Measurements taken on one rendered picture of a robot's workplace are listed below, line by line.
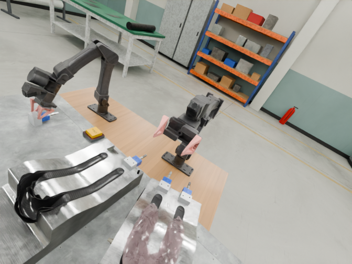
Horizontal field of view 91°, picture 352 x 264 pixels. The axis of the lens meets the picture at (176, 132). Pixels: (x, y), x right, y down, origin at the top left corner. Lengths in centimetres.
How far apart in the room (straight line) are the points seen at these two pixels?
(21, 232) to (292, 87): 574
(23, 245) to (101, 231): 21
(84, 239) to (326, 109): 582
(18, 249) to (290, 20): 587
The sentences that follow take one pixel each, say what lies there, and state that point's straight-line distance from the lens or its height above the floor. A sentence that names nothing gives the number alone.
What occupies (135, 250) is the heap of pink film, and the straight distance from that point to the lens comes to 66.
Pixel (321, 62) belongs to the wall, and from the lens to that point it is 580.
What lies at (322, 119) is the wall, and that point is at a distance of 604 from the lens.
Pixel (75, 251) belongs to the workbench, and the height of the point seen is 80.
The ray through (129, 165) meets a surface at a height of 92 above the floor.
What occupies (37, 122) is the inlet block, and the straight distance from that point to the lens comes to 112.
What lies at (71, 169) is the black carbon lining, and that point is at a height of 88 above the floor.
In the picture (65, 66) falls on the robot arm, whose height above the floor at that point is 111.
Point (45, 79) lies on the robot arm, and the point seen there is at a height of 104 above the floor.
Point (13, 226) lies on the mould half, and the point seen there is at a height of 86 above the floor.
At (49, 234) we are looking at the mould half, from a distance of 67.
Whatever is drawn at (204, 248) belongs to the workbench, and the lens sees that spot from 86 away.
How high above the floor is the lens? 151
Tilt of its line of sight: 33 degrees down
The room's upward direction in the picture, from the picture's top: 25 degrees clockwise
